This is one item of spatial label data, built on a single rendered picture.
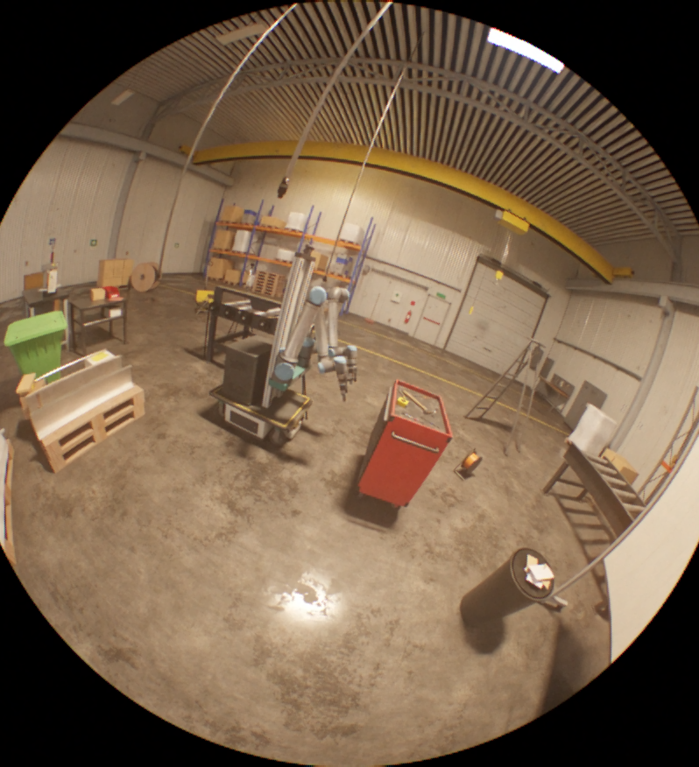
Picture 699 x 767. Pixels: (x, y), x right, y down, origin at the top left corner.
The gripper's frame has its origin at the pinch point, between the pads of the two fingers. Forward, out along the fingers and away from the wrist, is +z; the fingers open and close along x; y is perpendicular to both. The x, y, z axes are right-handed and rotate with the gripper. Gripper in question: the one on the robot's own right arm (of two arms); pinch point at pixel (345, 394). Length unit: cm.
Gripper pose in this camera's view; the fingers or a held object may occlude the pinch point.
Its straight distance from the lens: 210.2
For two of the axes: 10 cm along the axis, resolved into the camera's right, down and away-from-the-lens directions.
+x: -0.9, 4.9, -8.7
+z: 1.2, 8.7, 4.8
